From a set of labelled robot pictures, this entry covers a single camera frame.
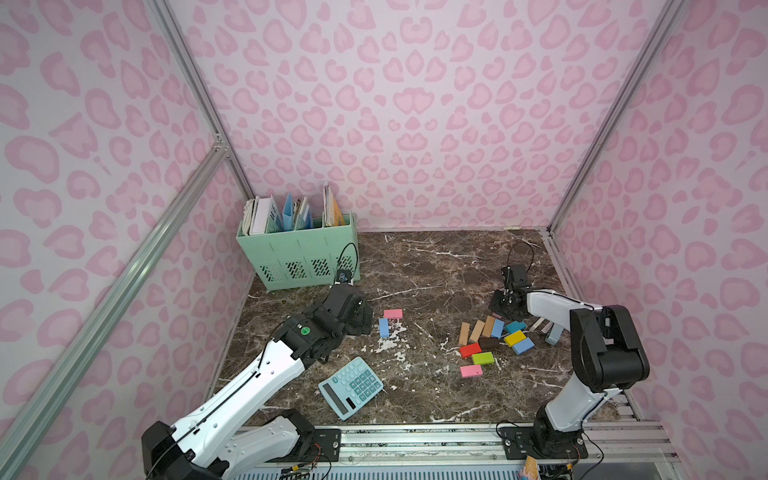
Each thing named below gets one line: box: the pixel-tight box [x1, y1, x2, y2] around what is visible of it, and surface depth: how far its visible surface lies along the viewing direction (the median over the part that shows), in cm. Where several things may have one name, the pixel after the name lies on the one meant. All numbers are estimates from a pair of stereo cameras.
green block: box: [472, 351, 495, 365], surface depth 88 cm
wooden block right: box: [482, 315, 495, 338], surface depth 95 cm
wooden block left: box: [458, 322, 471, 346], surface depth 92 cm
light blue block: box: [512, 337, 535, 355], surface depth 90 cm
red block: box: [459, 343, 483, 359], surface depth 90 cm
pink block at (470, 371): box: [460, 365, 483, 378], surface depth 86 cm
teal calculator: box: [318, 356, 384, 421], surface depth 82 cm
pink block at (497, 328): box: [492, 318, 505, 339], surface depth 95 cm
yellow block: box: [504, 330, 527, 347], surface depth 92 cm
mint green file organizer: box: [236, 213, 361, 291], surface depth 90 cm
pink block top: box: [384, 309, 403, 319], surface depth 97 cm
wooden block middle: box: [469, 320, 485, 343], surface depth 94 cm
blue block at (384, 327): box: [379, 318, 389, 338], surface depth 95 cm
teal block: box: [506, 321, 527, 334], surface depth 94 cm
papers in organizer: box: [242, 184, 347, 236], surface depth 94 cm
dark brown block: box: [479, 337, 500, 351], surface depth 92 cm
